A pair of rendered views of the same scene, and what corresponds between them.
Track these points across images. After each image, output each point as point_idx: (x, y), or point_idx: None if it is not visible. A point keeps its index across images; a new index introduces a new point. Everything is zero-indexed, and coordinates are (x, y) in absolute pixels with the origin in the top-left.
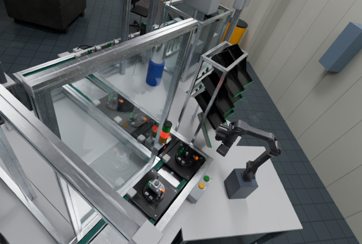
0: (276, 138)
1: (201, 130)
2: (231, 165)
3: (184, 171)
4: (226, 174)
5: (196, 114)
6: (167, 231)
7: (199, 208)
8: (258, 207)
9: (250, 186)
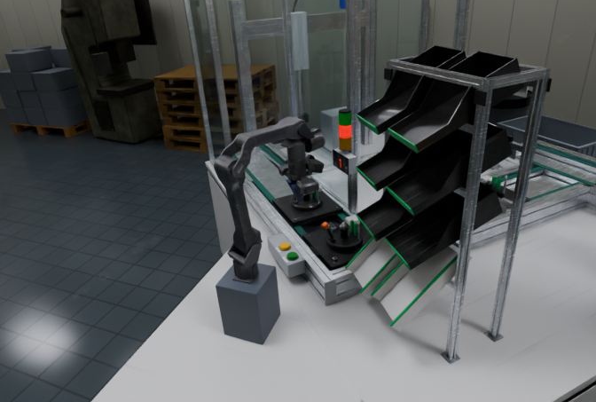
0: (240, 154)
1: (435, 333)
2: (308, 350)
3: (319, 234)
4: (292, 327)
5: (501, 343)
6: (259, 228)
7: (262, 263)
8: (192, 348)
9: (226, 272)
